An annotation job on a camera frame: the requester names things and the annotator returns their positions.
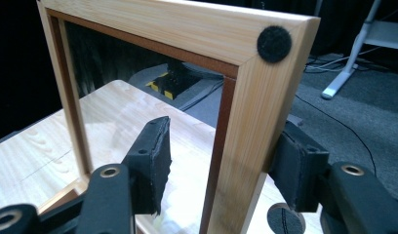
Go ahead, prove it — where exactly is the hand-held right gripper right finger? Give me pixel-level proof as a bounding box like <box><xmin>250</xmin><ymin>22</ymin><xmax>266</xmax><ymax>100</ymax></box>
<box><xmin>268</xmin><ymin>120</ymin><xmax>331</xmax><ymax>213</ymax></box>

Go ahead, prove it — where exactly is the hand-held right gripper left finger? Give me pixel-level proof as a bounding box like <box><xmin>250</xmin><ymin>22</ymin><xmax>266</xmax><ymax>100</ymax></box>
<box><xmin>121</xmin><ymin>115</ymin><xmax>173</xmax><ymax>216</ymax></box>

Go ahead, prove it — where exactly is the wooden tea box glass lid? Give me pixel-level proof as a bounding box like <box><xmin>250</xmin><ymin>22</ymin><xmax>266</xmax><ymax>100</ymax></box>
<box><xmin>36</xmin><ymin>0</ymin><xmax>321</xmax><ymax>234</ymax></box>

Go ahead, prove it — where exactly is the yellow black striped stand base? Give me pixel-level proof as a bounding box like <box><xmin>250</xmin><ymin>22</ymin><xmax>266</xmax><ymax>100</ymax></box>
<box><xmin>144</xmin><ymin>62</ymin><xmax>202</xmax><ymax>100</ymax></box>

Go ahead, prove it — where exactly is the thin black floor cable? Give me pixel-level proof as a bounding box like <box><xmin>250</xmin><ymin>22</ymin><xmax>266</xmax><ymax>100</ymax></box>
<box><xmin>294</xmin><ymin>94</ymin><xmax>378</xmax><ymax>178</ymax></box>

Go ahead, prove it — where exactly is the bundle of white floor cables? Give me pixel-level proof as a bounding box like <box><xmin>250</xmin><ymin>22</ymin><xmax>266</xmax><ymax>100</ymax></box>
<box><xmin>303</xmin><ymin>46</ymin><xmax>381</xmax><ymax>74</ymax></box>

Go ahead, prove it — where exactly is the white desk frame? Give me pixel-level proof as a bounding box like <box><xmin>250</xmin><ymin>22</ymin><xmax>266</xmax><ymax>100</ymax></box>
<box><xmin>320</xmin><ymin>0</ymin><xmax>398</xmax><ymax>100</ymax></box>

